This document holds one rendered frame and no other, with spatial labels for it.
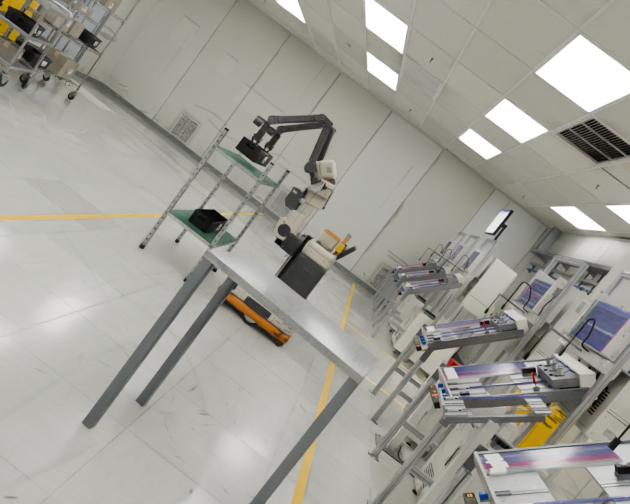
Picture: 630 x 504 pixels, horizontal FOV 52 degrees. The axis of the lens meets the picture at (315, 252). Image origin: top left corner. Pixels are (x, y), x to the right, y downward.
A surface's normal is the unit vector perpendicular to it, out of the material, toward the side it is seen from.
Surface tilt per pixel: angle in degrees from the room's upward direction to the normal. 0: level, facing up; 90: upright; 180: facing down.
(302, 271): 90
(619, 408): 90
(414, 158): 90
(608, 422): 90
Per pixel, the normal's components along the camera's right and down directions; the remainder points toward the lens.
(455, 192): -0.09, 0.06
